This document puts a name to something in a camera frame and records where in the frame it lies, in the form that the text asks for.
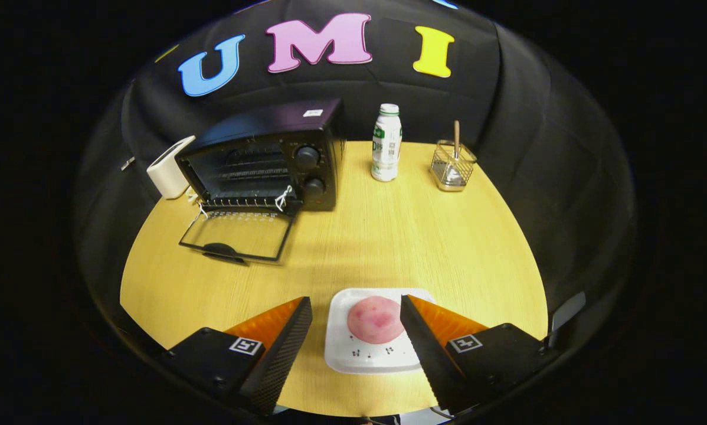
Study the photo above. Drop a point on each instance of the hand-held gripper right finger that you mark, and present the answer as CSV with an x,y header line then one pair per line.
x,y
427,354

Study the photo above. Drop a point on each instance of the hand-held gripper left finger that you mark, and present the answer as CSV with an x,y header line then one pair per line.
x,y
282,354

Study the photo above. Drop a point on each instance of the white square plate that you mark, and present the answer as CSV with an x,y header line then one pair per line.
x,y
365,357

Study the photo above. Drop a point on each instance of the black toaster oven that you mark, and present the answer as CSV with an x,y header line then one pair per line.
x,y
259,127

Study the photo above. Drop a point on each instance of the white pop-up toaster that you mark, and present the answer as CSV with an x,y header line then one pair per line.
x,y
167,171

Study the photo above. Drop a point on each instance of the small printed card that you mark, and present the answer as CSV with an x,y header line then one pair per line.
x,y
192,196

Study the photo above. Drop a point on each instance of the white green-label drink bottle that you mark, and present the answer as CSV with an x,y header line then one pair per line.
x,y
386,147

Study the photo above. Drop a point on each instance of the wooden stick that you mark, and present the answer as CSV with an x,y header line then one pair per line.
x,y
456,136

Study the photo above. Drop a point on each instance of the white cloth clip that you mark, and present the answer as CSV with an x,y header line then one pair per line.
x,y
128,163

